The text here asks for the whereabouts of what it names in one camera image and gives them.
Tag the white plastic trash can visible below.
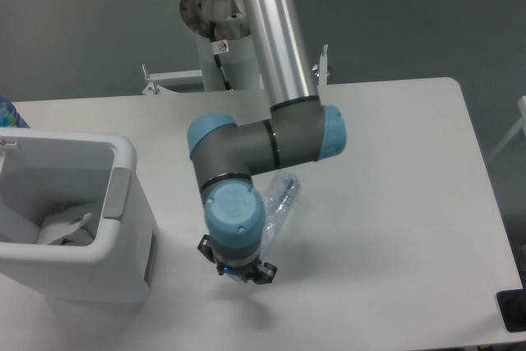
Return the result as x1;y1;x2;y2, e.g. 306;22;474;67
1;128;158;303

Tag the white furniture frame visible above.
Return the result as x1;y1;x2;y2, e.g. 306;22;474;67
487;95;525;164

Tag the white paper wrapper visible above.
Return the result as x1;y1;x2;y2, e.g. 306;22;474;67
36;202;102;247

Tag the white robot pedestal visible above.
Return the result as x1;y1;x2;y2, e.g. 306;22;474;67
141;0;332;95

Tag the crushed clear plastic bottle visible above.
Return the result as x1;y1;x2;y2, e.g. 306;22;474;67
259;170;302;266

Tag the black object at table edge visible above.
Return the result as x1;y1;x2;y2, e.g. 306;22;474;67
496;289;525;333

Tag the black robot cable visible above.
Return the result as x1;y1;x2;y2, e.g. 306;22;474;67
209;20;233;91

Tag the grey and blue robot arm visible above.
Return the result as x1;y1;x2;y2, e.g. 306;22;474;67
180;0;347;284

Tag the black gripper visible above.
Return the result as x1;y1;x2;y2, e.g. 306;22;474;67
197;234;278;284

